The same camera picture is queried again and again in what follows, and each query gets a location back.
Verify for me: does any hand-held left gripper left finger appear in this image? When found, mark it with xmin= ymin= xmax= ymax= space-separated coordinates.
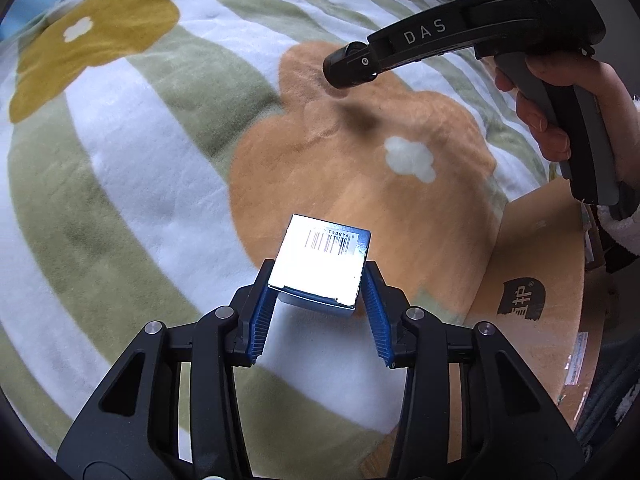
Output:
xmin=56 ymin=259 xmax=278 ymax=480

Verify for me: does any small dark blue box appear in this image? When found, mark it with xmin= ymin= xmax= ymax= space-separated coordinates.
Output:
xmin=266 ymin=213 xmax=373 ymax=318

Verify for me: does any person's right hand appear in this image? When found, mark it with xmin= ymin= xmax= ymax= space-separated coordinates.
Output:
xmin=494 ymin=55 xmax=640 ymax=186

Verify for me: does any light blue curtain cloth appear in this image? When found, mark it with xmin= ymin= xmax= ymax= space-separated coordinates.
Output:
xmin=0 ymin=0 xmax=23 ymax=41

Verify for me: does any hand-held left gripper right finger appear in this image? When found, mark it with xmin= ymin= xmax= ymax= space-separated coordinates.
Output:
xmin=362 ymin=260 xmax=586 ymax=480

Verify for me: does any striped flower print blanket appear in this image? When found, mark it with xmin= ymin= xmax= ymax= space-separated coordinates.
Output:
xmin=0 ymin=0 xmax=566 ymax=461

